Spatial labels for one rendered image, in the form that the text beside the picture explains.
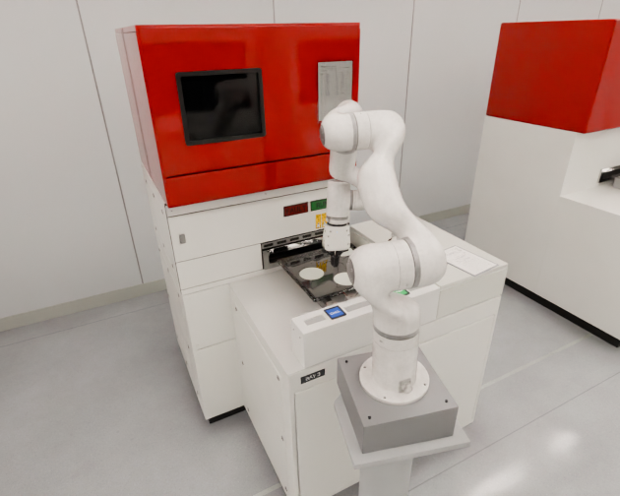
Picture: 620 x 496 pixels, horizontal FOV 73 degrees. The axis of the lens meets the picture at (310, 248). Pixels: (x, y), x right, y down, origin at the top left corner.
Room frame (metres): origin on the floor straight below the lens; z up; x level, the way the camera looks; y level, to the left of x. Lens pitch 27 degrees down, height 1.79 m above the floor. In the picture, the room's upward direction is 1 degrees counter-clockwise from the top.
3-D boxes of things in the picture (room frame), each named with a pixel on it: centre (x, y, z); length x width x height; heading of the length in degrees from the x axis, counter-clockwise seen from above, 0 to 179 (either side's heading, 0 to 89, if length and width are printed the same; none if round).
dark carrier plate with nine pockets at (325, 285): (1.55, -0.10, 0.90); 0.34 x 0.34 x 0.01; 26
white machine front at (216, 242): (1.67, 0.18, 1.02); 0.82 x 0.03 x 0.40; 116
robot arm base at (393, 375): (0.87, -0.22, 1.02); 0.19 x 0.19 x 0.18
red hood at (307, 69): (1.95, 0.31, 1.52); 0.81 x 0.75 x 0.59; 116
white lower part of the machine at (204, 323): (1.97, 0.33, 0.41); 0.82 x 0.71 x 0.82; 116
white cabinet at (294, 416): (1.49, -0.21, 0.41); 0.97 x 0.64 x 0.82; 116
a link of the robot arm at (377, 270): (0.87, -0.18, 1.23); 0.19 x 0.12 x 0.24; 100
